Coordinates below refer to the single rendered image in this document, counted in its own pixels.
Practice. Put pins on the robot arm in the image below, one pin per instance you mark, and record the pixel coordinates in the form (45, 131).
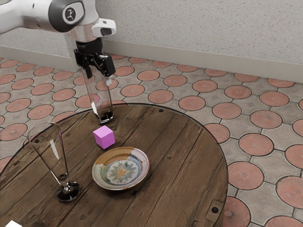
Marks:
(35, 14)

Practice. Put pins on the clear flute glass dark foot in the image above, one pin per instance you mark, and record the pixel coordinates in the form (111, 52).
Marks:
(55, 163)

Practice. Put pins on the patterned ceramic plate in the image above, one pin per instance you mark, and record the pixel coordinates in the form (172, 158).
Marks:
(120, 169)

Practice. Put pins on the tall clear straight glass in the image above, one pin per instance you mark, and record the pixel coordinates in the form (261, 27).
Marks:
(101, 104)

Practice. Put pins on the small white block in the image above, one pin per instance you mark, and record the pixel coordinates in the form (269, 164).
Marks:
(11, 224)

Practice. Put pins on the pink cube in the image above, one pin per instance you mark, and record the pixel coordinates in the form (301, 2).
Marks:
(104, 138)

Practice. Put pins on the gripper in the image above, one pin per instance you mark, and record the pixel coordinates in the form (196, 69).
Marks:
(91, 55)

